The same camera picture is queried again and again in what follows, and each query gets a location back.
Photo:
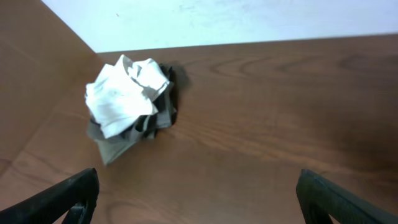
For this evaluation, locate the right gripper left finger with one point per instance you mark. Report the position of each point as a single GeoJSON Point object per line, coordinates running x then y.
{"type": "Point", "coordinates": [74, 198]}

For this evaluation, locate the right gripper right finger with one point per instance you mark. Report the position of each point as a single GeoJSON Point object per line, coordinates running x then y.
{"type": "Point", "coordinates": [322, 201]}

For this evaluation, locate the white t-shirt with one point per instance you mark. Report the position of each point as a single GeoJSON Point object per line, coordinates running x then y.
{"type": "Point", "coordinates": [123, 92]}

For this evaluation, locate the beige folded garment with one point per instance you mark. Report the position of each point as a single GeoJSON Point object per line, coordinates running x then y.
{"type": "Point", "coordinates": [110, 149]}

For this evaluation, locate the grey folded shorts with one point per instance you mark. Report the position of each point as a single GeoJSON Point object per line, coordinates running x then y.
{"type": "Point", "coordinates": [145, 123]}

